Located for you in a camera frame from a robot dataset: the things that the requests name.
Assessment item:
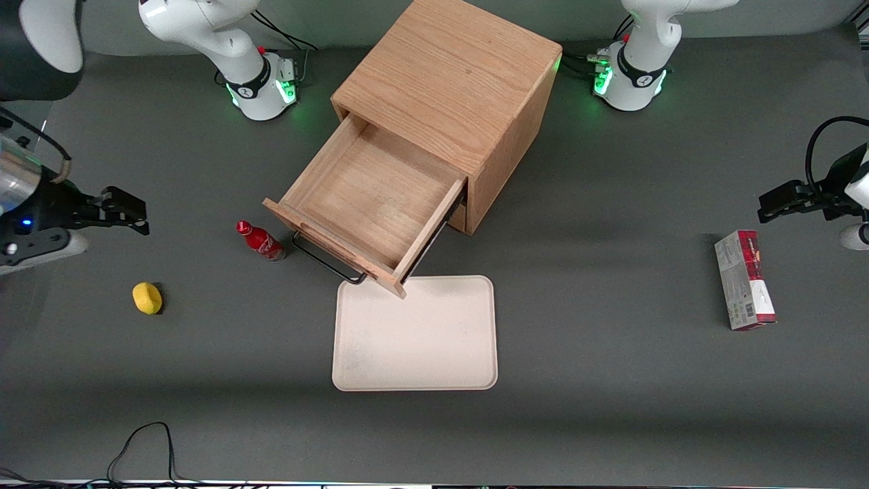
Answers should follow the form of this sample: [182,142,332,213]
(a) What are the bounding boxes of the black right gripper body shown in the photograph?
[0,179,104,266]

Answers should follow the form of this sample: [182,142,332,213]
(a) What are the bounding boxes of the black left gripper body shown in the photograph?
[805,144,869,222]

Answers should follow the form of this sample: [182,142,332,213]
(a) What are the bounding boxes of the oak wooden drawer cabinet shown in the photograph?
[331,0,563,236]

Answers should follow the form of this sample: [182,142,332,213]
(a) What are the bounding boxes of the yellow lemon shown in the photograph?
[132,283,164,315]

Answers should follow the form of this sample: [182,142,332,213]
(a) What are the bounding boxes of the grey and red carton box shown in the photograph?
[714,230,777,331]

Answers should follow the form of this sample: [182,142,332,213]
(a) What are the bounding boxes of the red soda bottle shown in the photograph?
[236,220,286,263]

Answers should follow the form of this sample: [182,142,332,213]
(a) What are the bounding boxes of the beige plastic tray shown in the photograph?
[332,275,498,392]

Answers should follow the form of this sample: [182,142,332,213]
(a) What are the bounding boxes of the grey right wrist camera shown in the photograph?
[0,230,90,276]

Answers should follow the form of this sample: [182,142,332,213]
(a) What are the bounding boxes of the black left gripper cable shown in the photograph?
[805,116,869,194]

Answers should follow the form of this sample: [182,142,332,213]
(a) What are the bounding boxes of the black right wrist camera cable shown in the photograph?
[0,105,73,185]

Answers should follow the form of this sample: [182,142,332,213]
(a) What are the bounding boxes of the black cable loop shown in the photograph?
[105,422,204,489]

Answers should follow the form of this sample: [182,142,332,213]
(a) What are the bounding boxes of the black right arm base cables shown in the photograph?
[257,10,320,86]

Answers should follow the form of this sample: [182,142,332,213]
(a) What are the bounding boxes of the black arm base cables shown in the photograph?
[257,10,320,86]
[562,14,635,79]

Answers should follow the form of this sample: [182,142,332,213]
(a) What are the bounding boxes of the black left arm base cables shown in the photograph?
[562,14,635,79]

